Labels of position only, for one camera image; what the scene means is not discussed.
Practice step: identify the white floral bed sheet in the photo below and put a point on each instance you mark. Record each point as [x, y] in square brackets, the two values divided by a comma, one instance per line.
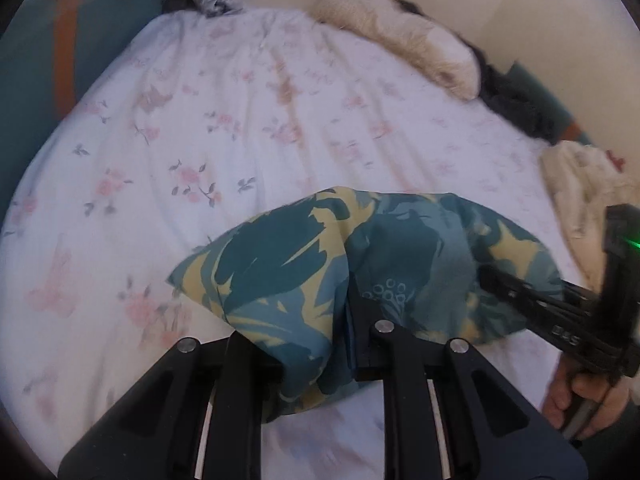
[250, 135]

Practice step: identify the teal cushion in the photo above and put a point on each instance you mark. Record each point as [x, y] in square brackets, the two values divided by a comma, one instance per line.
[542, 85]

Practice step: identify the person's right hand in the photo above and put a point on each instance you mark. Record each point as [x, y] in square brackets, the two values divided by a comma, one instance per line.
[554, 402]

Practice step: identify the cream patterned pillow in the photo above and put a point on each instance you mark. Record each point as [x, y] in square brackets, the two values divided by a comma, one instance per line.
[400, 35]

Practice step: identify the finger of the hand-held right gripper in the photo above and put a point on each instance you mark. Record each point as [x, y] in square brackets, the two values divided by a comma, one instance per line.
[530, 292]

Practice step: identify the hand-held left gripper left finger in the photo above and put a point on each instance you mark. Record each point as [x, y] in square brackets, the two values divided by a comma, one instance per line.
[250, 380]

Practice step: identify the teal padded bed board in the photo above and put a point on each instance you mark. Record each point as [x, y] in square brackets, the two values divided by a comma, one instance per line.
[35, 60]

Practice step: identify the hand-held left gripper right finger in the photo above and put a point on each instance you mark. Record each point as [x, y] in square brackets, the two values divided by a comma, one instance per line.
[372, 340]

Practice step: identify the dark clothing pile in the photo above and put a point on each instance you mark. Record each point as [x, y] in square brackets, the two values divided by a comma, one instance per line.
[505, 100]

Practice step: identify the cream bear print duvet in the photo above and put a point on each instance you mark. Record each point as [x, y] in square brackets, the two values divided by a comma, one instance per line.
[575, 180]

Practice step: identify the small red toy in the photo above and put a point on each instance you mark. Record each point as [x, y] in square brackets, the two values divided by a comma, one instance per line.
[616, 160]

